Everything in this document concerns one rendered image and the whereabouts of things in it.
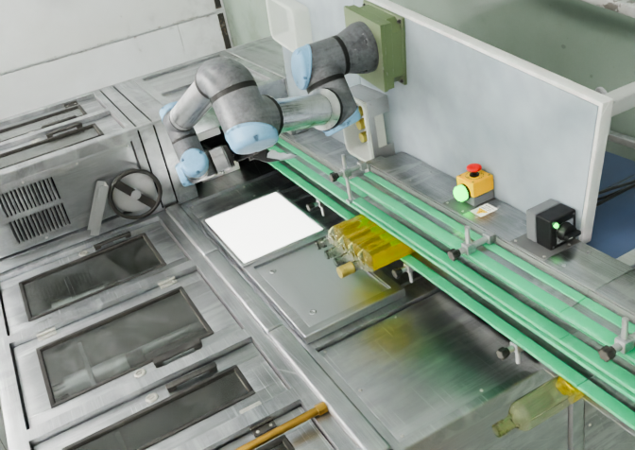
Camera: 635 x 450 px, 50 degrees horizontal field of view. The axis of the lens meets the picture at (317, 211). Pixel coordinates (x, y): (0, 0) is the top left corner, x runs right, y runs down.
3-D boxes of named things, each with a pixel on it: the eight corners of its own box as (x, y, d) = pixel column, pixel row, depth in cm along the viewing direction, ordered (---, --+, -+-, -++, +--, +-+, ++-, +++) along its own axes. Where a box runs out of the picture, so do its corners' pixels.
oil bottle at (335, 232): (385, 218, 222) (327, 244, 215) (382, 203, 220) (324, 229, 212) (394, 225, 218) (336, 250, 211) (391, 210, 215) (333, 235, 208)
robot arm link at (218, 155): (208, 149, 203) (219, 175, 203) (223, 144, 203) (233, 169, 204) (208, 151, 210) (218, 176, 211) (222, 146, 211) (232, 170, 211)
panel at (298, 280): (279, 195, 278) (201, 226, 267) (277, 188, 277) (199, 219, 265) (405, 296, 205) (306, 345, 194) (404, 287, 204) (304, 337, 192)
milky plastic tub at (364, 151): (367, 144, 242) (346, 152, 239) (357, 83, 231) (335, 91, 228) (395, 158, 228) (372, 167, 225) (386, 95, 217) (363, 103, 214)
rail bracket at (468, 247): (489, 236, 173) (445, 257, 169) (487, 211, 170) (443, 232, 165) (499, 243, 170) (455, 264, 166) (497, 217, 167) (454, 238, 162)
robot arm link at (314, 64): (334, 29, 194) (291, 43, 190) (352, 73, 194) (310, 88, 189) (321, 44, 205) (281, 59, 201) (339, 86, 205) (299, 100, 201)
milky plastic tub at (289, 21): (284, -12, 258) (264, -7, 255) (314, 3, 242) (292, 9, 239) (290, 31, 269) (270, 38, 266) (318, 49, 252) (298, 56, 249)
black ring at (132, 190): (165, 204, 284) (115, 223, 276) (150, 158, 274) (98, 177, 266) (169, 208, 280) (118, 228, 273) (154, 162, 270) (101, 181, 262)
